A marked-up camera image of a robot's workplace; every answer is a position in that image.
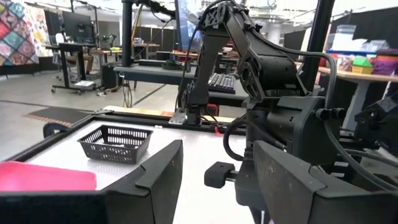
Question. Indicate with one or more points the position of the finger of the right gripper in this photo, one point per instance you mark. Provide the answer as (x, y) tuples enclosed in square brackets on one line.
[(219, 175)]

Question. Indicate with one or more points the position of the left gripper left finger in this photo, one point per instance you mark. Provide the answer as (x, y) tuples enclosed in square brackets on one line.
[(155, 193)]

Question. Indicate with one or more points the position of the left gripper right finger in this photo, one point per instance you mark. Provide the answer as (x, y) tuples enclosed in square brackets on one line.
[(286, 193)]

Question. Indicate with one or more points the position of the small white plastic bone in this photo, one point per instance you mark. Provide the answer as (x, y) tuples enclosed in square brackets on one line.
[(117, 145), (158, 126)]

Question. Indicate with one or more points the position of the red black equipment box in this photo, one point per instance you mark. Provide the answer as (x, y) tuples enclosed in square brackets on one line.
[(214, 109)]

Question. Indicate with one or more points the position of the black computer keyboard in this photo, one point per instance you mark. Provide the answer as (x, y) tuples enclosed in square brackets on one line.
[(222, 82)]

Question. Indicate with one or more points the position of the black slotted plastic basket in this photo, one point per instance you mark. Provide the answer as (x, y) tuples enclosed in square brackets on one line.
[(105, 152)]

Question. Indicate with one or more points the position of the light wooden table board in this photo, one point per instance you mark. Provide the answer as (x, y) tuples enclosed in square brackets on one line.
[(140, 111)]

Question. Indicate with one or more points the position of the pink plastic bin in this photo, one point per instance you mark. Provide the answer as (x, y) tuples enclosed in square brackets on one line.
[(46, 177)]

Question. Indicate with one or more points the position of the light wooden side table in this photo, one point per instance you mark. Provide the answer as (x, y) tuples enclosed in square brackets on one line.
[(357, 76)]

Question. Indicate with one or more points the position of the black bulky device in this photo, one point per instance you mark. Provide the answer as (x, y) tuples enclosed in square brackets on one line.
[(379, 124)]

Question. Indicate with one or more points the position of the clear plastic containers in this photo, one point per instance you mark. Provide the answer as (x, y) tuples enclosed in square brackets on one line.
[(342, 39)]

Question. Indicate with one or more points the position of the grey desk with pole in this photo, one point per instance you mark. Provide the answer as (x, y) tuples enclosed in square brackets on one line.
[(149, 73)]

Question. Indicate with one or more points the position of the green yellow container stack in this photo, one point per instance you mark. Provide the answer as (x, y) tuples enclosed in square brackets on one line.
[(362, 63)]

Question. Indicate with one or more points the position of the computer monitor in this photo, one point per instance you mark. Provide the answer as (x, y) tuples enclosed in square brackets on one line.
[(189, 25)]

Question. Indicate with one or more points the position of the black orange-striped floor mat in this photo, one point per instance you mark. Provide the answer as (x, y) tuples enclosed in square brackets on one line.
[(62, 114)]

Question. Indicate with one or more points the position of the black computer tower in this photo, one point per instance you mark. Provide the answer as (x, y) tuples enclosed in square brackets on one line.
[(112, 77)]

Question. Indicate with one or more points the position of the small white paper sheet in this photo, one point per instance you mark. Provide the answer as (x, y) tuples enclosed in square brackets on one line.
[(84, 83)]

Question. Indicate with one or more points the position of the purple orange container stack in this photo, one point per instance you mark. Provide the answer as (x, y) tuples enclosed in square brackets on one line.
[(385, 63)]

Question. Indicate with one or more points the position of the black rolling stand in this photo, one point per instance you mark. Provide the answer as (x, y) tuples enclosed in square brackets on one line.
[(63, 68)]

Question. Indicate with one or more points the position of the black pole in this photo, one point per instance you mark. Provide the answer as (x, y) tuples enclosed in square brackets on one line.
[(127, 31)]

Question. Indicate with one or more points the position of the black monitor on stand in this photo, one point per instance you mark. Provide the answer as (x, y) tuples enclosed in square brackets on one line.
[(77, 26)]

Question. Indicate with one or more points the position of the colourful patchwork quilt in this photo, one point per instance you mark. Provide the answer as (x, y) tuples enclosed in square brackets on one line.
[(18, 31)]

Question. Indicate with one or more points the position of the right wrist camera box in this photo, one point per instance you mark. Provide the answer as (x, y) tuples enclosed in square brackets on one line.
[(295, 130)]

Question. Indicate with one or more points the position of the silver mounting bracket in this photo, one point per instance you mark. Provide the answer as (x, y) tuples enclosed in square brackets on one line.
[(178, 118)]

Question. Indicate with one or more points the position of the slanted black post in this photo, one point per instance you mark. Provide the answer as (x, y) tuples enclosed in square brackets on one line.
[(317, 46)]

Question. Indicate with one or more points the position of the black frame clamp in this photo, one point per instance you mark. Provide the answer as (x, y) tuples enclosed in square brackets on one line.
[(53, 128)]

